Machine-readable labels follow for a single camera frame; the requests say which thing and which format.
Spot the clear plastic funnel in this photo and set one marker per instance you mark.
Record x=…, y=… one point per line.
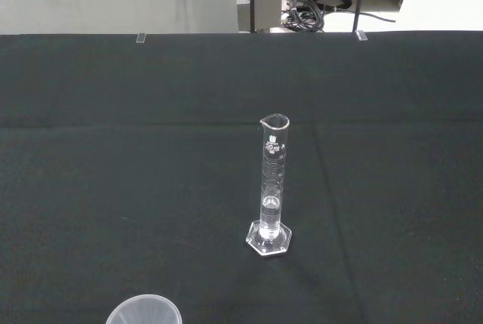
x=145, y=310

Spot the black bench cloth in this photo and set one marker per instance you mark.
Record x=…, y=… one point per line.
x=151, y=150

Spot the clear cloth clip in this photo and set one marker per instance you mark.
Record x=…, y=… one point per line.
x=140, y=38
x=361, y=36

